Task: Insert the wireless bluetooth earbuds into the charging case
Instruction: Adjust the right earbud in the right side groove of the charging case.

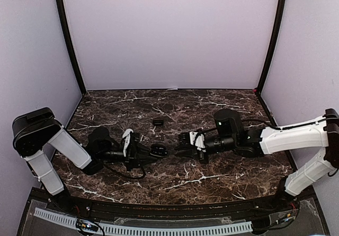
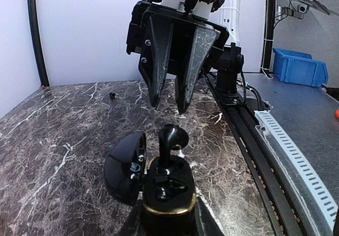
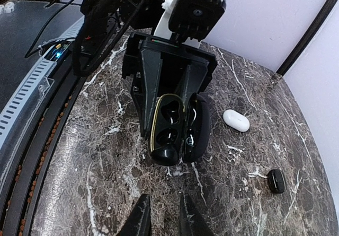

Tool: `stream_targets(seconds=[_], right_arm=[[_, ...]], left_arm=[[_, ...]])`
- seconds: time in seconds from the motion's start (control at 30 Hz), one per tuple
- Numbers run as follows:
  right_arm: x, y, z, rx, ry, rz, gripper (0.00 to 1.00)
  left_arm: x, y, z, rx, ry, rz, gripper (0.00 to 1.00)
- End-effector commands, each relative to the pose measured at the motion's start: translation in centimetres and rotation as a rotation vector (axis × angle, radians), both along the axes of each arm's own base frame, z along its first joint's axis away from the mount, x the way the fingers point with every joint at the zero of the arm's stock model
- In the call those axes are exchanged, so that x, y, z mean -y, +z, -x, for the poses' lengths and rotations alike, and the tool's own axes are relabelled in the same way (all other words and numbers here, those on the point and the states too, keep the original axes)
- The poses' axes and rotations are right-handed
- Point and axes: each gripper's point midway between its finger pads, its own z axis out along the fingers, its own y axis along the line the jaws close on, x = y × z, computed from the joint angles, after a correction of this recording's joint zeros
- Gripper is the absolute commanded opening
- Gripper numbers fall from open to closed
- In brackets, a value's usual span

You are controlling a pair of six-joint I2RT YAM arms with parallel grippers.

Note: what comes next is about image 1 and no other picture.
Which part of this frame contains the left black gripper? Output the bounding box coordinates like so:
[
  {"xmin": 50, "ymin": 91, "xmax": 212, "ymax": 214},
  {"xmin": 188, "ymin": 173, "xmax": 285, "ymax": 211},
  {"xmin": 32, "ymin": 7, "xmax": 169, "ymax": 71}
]
[{"xmin": 99, "ymin": 142, "xmax": 158, "ymax": 171}]

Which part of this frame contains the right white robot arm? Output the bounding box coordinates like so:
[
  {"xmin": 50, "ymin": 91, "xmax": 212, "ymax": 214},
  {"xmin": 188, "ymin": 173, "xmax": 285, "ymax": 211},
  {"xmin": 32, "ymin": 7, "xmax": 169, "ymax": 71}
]
[{"xmin": 175, "ymin": 109, "xmax": 338, "ymax": 212}]

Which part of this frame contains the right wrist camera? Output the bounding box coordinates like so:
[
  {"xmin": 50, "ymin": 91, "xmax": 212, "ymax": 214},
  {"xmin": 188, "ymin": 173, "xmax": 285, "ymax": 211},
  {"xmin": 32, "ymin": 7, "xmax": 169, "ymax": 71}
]
[{"xmin": 177, "ymin": 132, "xmax": 206, "ymax": 152}]

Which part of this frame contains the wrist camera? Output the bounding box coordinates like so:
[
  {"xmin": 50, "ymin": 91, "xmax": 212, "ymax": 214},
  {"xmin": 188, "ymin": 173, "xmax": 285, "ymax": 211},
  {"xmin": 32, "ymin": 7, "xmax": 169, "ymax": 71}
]
[
  {"xmin": 122, "ymin": 128, "xmax": 141, "ymax": 150},
  {"xmin": 177, "ymin": 132, "xmax": 206, "ymax": 152}
]

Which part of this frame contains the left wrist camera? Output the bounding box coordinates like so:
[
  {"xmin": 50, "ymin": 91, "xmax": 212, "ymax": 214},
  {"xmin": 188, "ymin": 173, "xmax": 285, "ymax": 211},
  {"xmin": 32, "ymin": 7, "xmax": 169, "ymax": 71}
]
[{"xmin": 122, "ymin": 128, "xmax": 141, "ymax": 150}]

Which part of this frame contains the white slotted cable duct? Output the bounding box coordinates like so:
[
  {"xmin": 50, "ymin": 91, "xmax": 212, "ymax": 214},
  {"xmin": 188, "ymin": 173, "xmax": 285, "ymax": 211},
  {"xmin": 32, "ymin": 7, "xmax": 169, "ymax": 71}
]
[{"xmin": 33, "ymin": 208, "xmax": 253, "ymax": 235}]

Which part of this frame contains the black front rail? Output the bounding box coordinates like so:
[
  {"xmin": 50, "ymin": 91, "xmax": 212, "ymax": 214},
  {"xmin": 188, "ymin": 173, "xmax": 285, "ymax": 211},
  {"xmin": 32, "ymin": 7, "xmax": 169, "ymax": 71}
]
[{"xmin": 63, "ymin": 195, "xmax": 274, "ymax": 220}]

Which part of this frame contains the right black frame post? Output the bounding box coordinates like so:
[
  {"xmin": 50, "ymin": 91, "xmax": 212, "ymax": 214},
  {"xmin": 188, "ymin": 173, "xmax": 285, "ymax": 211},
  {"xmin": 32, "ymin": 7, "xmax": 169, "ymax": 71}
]
[{"xmin": 256, "ymin": 0, "xmax": 286, "ymax": 96}]

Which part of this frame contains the black frame post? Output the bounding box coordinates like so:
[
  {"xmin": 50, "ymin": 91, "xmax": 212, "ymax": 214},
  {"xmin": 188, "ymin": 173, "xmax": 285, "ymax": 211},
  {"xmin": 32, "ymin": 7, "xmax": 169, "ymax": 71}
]
[
  {"xmin": 256, "ymin": 0, "xmax": 286, "ymax": 96},
  {"xmin": 55, "ymin": 0, "xmax": 87, "ymax": 96}
]

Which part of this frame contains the left black frame post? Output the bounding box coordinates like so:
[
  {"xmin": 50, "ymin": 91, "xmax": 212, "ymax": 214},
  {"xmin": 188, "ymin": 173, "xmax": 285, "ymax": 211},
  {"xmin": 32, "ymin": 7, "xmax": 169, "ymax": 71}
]
[{"xmin": 55, "ymin": 0, "xmax": 87, "ymax": 96}]

